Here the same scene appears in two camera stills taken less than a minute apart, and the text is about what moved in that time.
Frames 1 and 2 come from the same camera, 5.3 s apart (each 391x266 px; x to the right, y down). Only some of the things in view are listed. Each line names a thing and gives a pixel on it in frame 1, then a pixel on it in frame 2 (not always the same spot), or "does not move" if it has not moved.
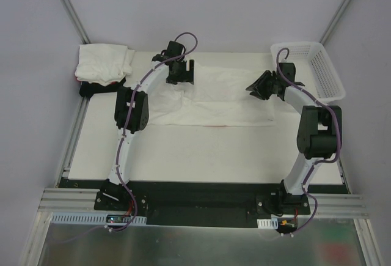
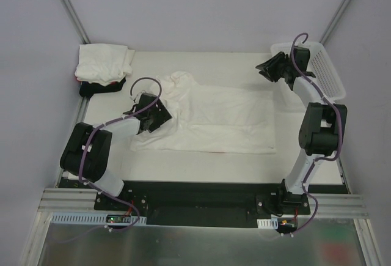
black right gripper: (269, 83) → (274, 67)
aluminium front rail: (60, 200) does not move
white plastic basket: (314, 69) does not move
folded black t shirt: (87, 88) does not move
